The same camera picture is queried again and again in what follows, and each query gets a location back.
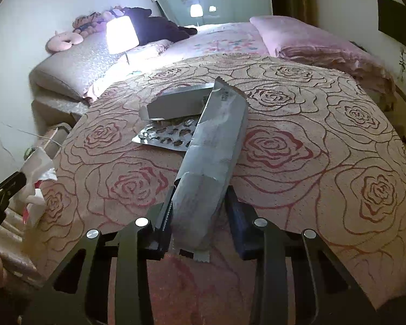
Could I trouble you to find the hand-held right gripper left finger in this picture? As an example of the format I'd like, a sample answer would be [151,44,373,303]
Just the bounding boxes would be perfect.
[30,183,176,325]

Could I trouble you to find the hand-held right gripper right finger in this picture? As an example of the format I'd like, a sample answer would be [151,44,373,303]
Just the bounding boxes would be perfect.
[225,188,376,325]

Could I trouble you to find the long silver foil packet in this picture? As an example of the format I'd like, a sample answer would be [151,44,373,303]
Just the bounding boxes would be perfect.
[169,77,249,264]

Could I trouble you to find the pale patterned curtain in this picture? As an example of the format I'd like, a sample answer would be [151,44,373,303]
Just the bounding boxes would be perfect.
[0,206,48,292]

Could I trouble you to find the silver blister pack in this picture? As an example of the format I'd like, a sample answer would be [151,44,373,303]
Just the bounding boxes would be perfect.
[131,117,204,153]

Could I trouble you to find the rose pattern blanket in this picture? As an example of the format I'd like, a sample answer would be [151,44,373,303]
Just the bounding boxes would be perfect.
[37,52,406,325]

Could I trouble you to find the grey cardboard box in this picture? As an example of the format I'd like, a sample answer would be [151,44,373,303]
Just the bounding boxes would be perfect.
[139,82,214,122]

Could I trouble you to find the grey patterned headboard cushion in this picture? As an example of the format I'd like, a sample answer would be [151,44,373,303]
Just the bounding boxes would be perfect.
[29,34,122,100]

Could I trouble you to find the pink neck pillow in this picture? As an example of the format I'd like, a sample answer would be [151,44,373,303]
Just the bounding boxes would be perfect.
[45,30,85,53]

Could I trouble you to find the pink floral bed sheet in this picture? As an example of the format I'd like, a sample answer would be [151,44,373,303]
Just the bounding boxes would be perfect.
[162,22,271,60]

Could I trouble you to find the plush toys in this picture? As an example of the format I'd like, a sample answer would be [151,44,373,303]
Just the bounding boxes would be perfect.
[72,5,126,36]

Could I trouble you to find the white shade table lamp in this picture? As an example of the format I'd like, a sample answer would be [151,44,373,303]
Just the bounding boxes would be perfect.
[106,15,141,66]

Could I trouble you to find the pink quilt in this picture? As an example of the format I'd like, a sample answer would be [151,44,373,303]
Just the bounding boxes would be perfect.
[250,15,396,95]

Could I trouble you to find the dark clothing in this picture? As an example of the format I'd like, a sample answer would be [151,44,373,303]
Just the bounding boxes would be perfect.
[125,7,198,46]

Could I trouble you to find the floral wardrobe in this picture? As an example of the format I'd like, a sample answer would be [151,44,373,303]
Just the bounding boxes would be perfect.
[154,0,273,28]

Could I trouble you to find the grey upholstered bed frame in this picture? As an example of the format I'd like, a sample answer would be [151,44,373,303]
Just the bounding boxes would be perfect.
[32,95,89,122]

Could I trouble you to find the rose wall decoration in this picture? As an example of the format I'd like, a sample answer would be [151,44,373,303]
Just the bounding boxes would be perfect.
[396,45,406,82]

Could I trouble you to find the wall television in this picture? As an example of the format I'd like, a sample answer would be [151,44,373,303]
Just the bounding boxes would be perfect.
[376,0,406,46]

